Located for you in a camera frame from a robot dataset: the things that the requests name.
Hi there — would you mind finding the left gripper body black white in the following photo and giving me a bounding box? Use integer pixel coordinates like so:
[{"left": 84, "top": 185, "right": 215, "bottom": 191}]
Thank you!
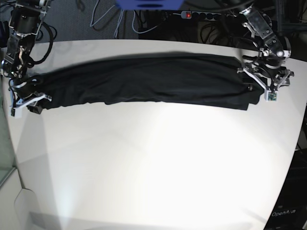
[{"left": 237, "top": 60, "right": 294, "bottom": 92}]

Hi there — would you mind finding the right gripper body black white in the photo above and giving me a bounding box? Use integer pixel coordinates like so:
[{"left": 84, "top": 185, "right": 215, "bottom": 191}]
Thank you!
[{"left": 9, "top": 80, "right": 52, "bottom": 110}]

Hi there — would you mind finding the dark navy long-sleeve shirt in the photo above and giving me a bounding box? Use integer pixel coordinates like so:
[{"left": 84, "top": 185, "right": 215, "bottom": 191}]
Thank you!
[{"left": 35, "top": 52, "right": 264, "bottom": 110}]

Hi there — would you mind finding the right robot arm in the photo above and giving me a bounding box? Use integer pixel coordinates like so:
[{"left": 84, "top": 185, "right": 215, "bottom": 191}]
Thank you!
[{"left": 0, "top": 0, "right": 54, "bottom": 117}]

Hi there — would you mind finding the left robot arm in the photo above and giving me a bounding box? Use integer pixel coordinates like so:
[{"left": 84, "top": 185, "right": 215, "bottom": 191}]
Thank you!
[{"left": 218, "top": 0, "right": 294, "bottom": 97}]

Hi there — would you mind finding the black OpenArm case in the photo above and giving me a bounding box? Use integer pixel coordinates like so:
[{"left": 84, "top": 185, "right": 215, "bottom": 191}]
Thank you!
[{"left": 264, "top": 149, "right": 307, "bottom": 230}]

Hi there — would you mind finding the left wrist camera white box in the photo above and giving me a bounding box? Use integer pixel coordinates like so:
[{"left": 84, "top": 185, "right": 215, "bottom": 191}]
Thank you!
[{"left": 264, "top": 90, "right": 278, "bottom": 102}]

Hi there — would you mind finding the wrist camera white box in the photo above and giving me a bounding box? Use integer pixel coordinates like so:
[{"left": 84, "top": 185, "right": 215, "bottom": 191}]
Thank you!
[
  {"left": 10, "top": 107, "right": 23, "bottom": 119},
  {"left": 264, "top": 90, "right": 278, "bottom": 102}
]

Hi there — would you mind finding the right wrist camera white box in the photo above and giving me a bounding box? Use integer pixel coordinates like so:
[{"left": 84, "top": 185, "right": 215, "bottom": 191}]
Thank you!
[{"left": 10, "top": 107, "right": 23, "bottom": 119}]

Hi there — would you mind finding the white power strip red switch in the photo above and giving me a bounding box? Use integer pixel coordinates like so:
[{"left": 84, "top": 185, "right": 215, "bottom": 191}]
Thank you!
[{"left": 179, "top": 11, "right": 222, "bottom": 22}]

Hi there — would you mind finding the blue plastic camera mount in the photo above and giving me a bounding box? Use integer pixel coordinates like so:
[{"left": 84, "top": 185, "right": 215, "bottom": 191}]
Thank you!
[{"left": 116, "top": 0, "right": 184, "bottom": 11}]

